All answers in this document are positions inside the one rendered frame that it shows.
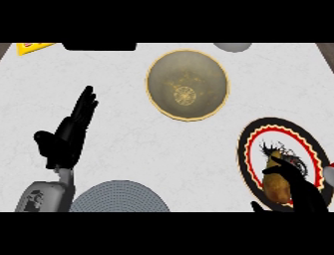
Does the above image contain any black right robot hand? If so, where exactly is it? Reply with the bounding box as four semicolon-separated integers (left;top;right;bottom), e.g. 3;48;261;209
250;155;332;213

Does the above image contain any brown pear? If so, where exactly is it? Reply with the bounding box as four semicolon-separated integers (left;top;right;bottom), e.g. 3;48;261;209
261;149;293;205

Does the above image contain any black red patterned plate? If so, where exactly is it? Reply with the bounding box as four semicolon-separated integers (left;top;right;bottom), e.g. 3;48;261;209
236;117;334;213

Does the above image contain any olive bowl with gold rim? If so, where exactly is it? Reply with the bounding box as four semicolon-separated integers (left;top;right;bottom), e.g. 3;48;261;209
147;49;231;123

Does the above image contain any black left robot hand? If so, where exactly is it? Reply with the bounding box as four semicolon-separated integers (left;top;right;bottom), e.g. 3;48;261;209
33;85;101;170

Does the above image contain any grey round object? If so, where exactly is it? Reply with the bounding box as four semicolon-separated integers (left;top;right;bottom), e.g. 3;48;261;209
212;43;253;54

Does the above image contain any grey round woven placemat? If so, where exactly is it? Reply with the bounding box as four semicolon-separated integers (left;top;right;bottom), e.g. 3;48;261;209
68;179;172;213

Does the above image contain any black appliance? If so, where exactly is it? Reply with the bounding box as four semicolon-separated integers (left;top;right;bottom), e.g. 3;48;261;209
63;43;139;52

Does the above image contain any yellow box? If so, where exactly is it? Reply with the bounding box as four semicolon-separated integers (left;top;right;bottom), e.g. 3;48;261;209
17;43;58;57

